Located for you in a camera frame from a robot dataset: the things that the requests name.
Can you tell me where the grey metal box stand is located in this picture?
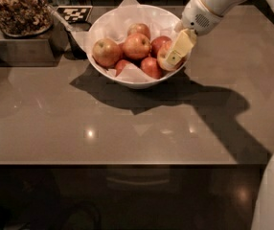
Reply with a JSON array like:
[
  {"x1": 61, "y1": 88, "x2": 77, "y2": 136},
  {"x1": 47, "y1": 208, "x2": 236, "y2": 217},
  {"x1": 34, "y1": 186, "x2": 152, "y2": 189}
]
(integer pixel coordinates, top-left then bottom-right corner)
[{"x1": 0, "y1": 21, "x2": 68, "y2": 67}]

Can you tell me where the white paper bowl liner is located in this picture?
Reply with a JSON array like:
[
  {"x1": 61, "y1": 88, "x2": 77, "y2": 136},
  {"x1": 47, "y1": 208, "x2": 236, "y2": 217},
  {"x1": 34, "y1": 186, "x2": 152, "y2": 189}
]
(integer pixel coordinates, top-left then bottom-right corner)
[{"x1": 70, "y1": 0, "x2": 189, "y2": 83}]

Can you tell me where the front left small apple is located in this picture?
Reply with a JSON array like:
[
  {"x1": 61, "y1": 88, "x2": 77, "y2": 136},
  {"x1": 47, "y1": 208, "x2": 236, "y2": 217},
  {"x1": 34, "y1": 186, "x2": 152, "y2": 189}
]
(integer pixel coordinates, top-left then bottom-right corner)
[{"x1": 115, "y1": 59, "x2": 130, "y2": 76}]

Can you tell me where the white bowl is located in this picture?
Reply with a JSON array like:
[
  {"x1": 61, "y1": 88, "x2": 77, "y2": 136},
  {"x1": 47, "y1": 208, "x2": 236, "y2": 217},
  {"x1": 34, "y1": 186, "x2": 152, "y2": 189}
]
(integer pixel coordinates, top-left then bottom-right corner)
[{"x1": 84, "y1": 4, "x2": 194, "y2": 90}]

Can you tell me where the front right red apple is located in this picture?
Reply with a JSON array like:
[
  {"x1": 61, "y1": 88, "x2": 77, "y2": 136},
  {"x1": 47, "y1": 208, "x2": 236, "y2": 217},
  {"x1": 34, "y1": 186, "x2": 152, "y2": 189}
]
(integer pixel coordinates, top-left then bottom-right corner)
[{"x1": 140, "y1": 57, "x2": 163, "y2": 80}]

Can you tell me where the glass jar of nuts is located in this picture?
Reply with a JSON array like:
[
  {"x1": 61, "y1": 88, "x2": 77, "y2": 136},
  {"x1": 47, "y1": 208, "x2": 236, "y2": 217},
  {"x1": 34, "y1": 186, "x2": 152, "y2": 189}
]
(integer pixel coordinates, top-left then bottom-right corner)
[{"x1": 0, "y1": 0, "x2": 53, "y2": 37}]

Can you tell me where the metal scoop with handle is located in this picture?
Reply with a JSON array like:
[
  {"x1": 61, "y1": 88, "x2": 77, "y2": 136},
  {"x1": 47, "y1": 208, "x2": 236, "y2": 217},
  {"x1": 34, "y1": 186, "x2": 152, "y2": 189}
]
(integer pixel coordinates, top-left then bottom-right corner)
[{"x1": 48, "y1": 5, "x2": 92, "y2": 59}]

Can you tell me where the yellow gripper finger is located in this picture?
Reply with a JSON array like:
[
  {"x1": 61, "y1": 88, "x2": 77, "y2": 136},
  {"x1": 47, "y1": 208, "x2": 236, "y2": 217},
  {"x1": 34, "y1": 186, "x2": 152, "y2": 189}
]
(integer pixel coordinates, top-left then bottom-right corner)
[{"x1": 164, "y1": 29, "x2": 197, "y2": 67}]

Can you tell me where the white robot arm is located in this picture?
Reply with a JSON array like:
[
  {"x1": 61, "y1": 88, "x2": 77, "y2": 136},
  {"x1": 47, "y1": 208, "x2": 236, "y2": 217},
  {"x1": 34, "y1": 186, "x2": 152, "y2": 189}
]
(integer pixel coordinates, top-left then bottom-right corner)
[{"x1": 163, "y1": 0, "x2": 274, "y2": 230}]

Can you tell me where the red yellow apple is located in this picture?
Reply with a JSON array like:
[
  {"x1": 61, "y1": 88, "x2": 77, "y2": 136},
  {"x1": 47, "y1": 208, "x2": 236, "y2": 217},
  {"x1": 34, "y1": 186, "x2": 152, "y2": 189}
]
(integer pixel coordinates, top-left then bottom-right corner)
[{"x1": 157, "y1": 41, "x2": 186, "y2": 72}]

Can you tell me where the back red apple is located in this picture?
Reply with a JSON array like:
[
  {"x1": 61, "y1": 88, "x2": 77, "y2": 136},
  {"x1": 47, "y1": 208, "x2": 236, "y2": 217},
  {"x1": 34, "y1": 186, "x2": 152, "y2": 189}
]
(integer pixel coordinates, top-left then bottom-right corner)
[{"x1": 127, "y1": 23, "x2": 150, "y2": 39}]

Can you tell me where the dark red hidden apple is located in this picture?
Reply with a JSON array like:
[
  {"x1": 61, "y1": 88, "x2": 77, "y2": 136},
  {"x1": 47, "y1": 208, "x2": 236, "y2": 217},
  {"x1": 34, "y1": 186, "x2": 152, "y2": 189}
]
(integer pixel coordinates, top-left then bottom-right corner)
[{"x1": 151, "y1": 35, "x2": 171, "y2": 58}]

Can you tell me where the black white marker tag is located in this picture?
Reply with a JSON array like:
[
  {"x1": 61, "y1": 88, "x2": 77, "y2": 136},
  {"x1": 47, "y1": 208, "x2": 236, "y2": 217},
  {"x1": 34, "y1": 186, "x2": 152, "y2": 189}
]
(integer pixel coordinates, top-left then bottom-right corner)
[{"x1": 57, "y1": 6, "x2": 92, "y2": 23}]

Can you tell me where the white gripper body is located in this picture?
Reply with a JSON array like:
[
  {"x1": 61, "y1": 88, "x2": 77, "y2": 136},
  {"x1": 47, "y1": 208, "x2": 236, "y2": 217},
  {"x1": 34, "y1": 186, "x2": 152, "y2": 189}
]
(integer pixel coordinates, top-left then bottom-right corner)
[{"x1": 181, "y1": 0, "x2": 222, "y2": 35}]

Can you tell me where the centre red apple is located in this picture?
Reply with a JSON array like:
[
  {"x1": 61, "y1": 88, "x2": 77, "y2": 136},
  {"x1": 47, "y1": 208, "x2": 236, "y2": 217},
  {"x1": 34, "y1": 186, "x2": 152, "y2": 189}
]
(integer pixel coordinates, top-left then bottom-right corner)
[{"x1": 123, "y1": 33, "x2": 151, "y2": 60}]

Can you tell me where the left front red apple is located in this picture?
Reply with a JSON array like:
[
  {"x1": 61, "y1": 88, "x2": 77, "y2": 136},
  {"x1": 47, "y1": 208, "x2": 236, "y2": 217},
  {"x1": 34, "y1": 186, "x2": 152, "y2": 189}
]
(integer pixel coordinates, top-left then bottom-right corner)
[{"x1": 92, "y1": 37, "x2": 122, "y2": 68}]

